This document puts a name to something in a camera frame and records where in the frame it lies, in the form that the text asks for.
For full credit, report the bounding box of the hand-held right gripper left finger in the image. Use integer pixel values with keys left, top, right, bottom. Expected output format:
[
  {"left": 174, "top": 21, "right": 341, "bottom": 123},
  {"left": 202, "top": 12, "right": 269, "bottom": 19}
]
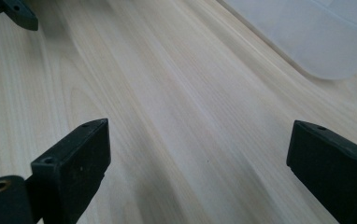
[{"left": 31, "top": 118, "right": 112, "bottom": 224}]

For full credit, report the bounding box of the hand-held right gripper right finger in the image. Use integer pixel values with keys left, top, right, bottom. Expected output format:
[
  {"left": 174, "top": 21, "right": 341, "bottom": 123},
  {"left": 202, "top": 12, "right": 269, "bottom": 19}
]
[{"left": 286, "top": 119, "right": 357, "bottom": 224}]

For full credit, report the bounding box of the translucent plastic container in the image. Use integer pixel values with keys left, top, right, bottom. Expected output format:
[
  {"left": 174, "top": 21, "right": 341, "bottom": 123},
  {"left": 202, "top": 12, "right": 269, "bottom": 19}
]
[{"left": 218, "top": 0, "right": 357, "bottom": 81}]

